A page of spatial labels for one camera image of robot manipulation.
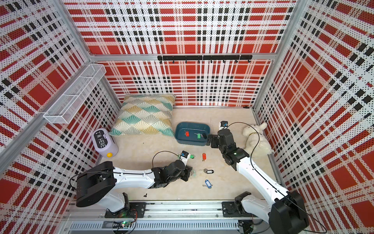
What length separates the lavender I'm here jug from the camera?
0.88 metres

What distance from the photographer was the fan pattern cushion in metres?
0.95

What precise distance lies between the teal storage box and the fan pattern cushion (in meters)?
0.07

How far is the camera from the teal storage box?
3.39 feet

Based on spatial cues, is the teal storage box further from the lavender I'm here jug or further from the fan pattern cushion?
the lavender I'm here jug

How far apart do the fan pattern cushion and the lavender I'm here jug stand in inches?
1.5

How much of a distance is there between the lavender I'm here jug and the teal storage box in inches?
16.3
